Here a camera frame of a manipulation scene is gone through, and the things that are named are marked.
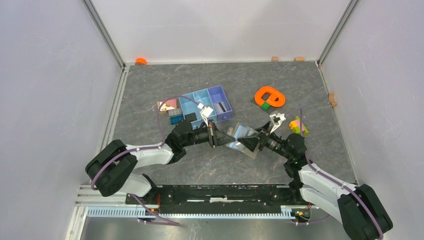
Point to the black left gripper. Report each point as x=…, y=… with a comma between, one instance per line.
x=216, y=136

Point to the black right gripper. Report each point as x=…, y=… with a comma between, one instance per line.
x=251, y=142

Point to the black card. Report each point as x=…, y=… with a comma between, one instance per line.
x=192, y=117

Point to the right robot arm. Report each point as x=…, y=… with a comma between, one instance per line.
x=356, y=207

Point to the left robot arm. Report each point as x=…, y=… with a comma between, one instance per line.
x=111, y=170

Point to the pink card box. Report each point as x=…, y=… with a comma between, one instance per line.
x=167, y=106

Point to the purple plastic drawer box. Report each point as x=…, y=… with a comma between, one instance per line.
x=218, y=95

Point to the green block on black plate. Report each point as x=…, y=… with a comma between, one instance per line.
x=267, y=108

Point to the colourful building block stack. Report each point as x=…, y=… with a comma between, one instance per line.
x=298, y=128

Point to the light blue left drawer box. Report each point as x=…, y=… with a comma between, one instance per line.
x=187, y=107

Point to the light blue drawer box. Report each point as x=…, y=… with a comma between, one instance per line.
x=203, y=96
x=187, y=107

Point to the light blue middle drawer box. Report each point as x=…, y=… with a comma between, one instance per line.
x=203, y=96

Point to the blue building block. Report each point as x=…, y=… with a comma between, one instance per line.
x=175, y=119

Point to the clear plastic block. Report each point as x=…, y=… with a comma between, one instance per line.
x=175, y=112

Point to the wooden arch piece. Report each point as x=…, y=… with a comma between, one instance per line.
x=332, y=99

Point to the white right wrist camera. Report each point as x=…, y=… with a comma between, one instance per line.
x=276, y=119

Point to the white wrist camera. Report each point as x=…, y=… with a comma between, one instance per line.
x=276, y=119
x=205, y=112

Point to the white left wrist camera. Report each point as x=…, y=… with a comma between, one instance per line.
x=205, y=112

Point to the orange plastic ring toy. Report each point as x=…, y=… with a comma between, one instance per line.
x=269, y=95

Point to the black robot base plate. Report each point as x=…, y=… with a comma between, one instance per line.
x=211, y=199

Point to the orange cap at wall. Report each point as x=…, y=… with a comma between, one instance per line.
x=140, y=61

